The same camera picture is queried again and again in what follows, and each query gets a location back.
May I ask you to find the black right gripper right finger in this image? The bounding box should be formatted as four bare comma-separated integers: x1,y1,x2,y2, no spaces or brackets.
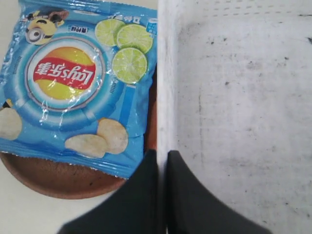
166,151,270,234

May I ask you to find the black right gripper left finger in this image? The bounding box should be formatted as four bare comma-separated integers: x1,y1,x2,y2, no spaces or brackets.
59,150,158,234

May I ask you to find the brown round plate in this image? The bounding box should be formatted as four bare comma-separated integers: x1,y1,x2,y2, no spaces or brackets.
0,63,158,200

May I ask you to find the white perforated plastic basket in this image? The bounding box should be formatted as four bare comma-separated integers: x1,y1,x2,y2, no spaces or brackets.
158,0,312,234

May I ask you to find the blue chips bag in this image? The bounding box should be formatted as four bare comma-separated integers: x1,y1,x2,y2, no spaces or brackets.
0,0,157,178

